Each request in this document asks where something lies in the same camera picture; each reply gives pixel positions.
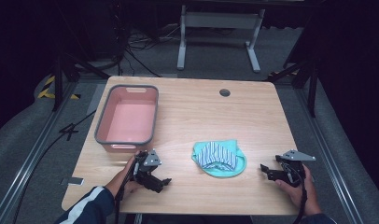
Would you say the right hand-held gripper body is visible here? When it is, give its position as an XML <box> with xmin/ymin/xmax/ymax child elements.
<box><xmin>274</xmin><ymin>149</ymin><xmax>316</xmax><ymax>189</ymax></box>

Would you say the teal striped cloth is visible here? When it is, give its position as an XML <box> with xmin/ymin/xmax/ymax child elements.
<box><xmin>190</xmin><ymin>138</ymin><xmax>248</xmax><ymax>179</ymax></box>

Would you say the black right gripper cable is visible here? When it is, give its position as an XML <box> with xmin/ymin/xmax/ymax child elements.
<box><xmin>284</xmin><ymin>163</ymin><xmax>308</xmax><ymax>224</ymax></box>

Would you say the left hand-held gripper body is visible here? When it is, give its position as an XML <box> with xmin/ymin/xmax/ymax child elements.
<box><xmin>133</xmin><ymin>148</ymin><xmax>163</xmax><ymax>191</ymax></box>

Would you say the white metal desk frame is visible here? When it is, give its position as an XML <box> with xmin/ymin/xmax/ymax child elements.
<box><xmin>176</xmin><ymin>4</ymin><xmax>267</xmax><ymax>75</ymax></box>

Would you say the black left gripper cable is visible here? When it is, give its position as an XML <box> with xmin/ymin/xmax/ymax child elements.
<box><xmin>113</xmin><ymin>161</ymin><xmax>141</xmax><ymax>224</ymax></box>

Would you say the tangle of black floor cables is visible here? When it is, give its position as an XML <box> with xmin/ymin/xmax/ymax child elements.
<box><xmin>117</xmin><ymin>22</ymin><xmax>181</xmax><ymax>77</ymax></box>

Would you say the grey tape patch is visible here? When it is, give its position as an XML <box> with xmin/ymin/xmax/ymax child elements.
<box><xmin>61</xmin><ymin>175</ymin><xmax>85</xmax><ymax>187</ymax></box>

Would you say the black tape cross mark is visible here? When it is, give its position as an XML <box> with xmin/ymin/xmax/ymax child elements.
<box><xmin>59</xmin><ymin>122</ymin><xmax>80</xmax><ymax>142</ymax></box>

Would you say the person's left hand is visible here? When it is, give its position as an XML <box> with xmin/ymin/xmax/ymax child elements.
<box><xmin>105</xmin><ymin>156</ymin><xmax>143</xmax><ymax>199</ymax></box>

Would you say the person's right hand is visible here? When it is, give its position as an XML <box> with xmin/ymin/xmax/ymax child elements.
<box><xmin>274</xmin><ymin>164</ymin><xmax>323</xmax><ymax>217</ymax></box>

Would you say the aluminium floor rail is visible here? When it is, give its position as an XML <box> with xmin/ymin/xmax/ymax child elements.
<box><xmin>0</xmin><ymin>81</ymin><xmax>78</xmax><ymax>224</ymax></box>
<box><xmin>293</xmin><ymin>87</ymin><xmax>366</xmax><ymax>224</ymax></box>

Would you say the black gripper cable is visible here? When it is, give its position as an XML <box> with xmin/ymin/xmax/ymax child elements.
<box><xmin>284</xmin><ymin>163</ymin><xmax>308</xmax><ymax>224</ymax></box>
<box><xmin>113</xmin><ymin>161</ymin><xmax>141</xmax><ymax>224</ymax></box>

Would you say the long black floor cable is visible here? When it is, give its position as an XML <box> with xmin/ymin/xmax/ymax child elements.
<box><xmin>10</xmin><ymin>109</ymin><xmax>97</xmax><ymax>224</ymax></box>

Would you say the pink basin with grey rim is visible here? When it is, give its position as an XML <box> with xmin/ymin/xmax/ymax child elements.
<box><xmin>93</xmin><ymin>84</ymin><xmax>160</xmax><ymax>154</ymax></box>

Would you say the black tripod stand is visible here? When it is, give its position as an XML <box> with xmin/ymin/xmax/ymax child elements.
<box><xmin>51</xmin><ymin>50</ymin><xmax>111</xmax><ymax>113</ymax></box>
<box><xmin>264</xmin><ymin>57</ymin><xmax>320</xmax><ymax>119</ymax></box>

